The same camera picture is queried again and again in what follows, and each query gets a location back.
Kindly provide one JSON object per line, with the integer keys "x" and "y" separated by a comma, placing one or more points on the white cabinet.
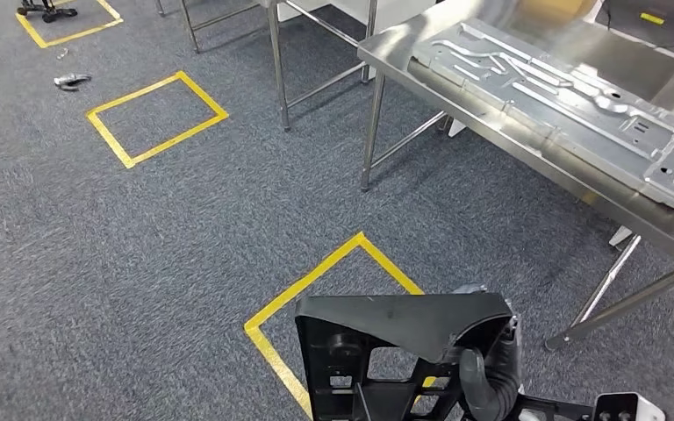
{"x": 395, "y": 11}

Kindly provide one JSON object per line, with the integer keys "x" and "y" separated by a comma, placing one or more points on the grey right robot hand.
{"x": 488, "y": 389}

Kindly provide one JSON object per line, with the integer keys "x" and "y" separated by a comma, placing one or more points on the yellow floor tape square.
{"x": 81, "y": 34}
{"x": 133, "y": 93}
{"x": 302, "y": 283}

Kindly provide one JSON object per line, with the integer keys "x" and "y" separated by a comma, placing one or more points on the silver metal part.
{"x": 69, "y": 80}

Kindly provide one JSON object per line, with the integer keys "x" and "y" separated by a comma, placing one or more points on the stainless steel table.
{"x": 279, "y": 69}

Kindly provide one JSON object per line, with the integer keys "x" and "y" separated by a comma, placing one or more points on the black wheeled base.
{"x": 46, "y": 11}

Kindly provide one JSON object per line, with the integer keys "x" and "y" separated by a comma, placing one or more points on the stainless steel workbench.
{"x": 430, "y": 23}

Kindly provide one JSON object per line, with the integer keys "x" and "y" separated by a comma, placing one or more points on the small metal piece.
{"x": 62, "y": 53}

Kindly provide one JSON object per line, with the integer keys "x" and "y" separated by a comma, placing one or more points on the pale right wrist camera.
{"x": 633, "y": 409}

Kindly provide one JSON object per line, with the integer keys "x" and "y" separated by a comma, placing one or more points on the stamped sheet metal panel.
{"x": 575, "y": 104}

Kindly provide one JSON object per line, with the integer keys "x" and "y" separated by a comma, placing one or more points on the black license plate frame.
{"x": 401, "y": 319}

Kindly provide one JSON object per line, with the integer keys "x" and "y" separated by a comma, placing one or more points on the brown cardboard box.
{"x": 552, "y": 9}

